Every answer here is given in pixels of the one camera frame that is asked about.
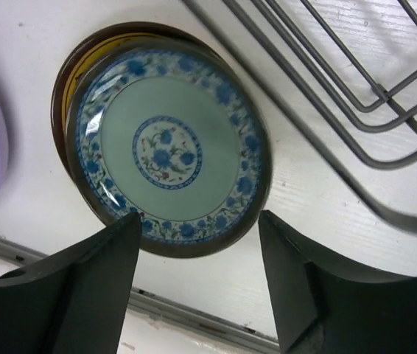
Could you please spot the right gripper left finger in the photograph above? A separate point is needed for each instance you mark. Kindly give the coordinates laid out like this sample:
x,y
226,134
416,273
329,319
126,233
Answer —
x,y
73,301

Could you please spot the grey wire dish rack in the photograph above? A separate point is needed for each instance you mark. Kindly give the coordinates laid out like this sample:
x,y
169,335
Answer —
x,y
382,115

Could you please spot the brown yellow plate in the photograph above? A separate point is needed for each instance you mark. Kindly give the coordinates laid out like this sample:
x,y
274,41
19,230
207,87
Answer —
x,y
88,52

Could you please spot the blue floral ceramic plate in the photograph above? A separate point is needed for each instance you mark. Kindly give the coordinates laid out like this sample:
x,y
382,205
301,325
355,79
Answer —
x,y
165,129

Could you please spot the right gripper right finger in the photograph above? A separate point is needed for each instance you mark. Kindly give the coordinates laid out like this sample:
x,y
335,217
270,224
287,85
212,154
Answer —
x,y
324,302

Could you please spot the aluminium table frame rail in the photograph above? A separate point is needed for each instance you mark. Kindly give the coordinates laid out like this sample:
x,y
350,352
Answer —
x,y
200,323

